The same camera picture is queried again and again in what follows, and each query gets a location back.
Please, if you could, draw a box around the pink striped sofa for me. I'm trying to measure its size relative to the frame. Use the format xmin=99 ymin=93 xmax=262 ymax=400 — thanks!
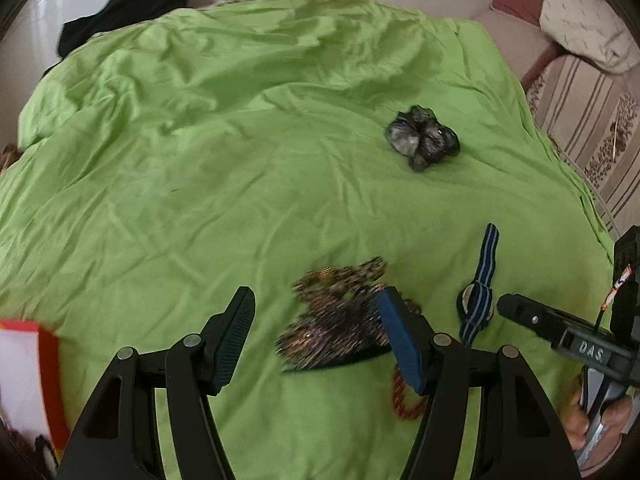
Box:
xmin=472 ymin=10 xmax=640 ymax=236

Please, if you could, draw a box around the blue striped watch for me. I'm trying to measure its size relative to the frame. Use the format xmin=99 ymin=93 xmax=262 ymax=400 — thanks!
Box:
xmin=456 ymin=222 xmax=501 ymax=346

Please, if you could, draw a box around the sequined dark fabric piece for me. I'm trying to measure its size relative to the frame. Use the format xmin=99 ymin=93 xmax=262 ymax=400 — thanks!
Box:
xmin=275 ymin=256 xmax=418 ymax=375

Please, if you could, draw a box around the dark grey scrunchie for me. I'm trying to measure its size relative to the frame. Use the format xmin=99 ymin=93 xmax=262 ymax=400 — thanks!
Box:
xmin=384 ymin=105 xmax=461 ymax=173

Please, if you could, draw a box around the dusty red cushion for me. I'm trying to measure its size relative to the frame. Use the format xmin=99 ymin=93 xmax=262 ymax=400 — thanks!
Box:
xmin=492 ymin=0 xmax=548 ymax=23

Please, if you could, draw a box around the white patterned pillow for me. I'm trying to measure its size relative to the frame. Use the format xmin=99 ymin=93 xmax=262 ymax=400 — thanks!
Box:
xmin=539 ymin=0 xmax=640 ymax=76

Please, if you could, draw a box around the green bed sheet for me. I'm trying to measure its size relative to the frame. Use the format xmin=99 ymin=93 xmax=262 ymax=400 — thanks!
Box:
xmin=0 ymin=0 xmax=616 ymax=480

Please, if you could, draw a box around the person's right hand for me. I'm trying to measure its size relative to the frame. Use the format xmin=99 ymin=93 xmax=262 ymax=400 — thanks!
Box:
xmin=560 ymin=391 xmax=634 ymax=461

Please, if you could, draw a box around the brown woven thing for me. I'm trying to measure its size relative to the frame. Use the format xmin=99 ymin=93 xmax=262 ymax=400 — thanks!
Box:
xmin=0 ymin=142 xmax=23 ymax=178

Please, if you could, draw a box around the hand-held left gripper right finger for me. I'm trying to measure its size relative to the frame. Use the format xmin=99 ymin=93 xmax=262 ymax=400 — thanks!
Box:
xmin=378 ymin=286 xmax=583 ymax=480

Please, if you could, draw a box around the black cloth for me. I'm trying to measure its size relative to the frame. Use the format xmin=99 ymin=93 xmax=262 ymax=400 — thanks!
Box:
xmin=56 ymin=0 xmax=188 ymax=58

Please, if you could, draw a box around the orange bead bracelet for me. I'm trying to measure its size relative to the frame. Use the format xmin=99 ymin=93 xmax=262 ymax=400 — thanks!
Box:
xmin=391 ymin=365 xmax=431 ymax=418

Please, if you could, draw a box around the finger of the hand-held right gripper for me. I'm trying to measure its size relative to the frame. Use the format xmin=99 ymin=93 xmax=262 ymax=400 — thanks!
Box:
xmin=497 ymin=293 xmax=568 ymax=347

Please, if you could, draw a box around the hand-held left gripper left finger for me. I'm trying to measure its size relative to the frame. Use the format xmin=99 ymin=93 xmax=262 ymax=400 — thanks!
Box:
xmin=57 ymin=286 xmax=257 ymax=480

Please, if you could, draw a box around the red cardboard box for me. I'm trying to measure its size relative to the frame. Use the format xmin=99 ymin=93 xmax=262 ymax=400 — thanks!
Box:
xmin=0 ymin=319 xmax=71 ymax=453

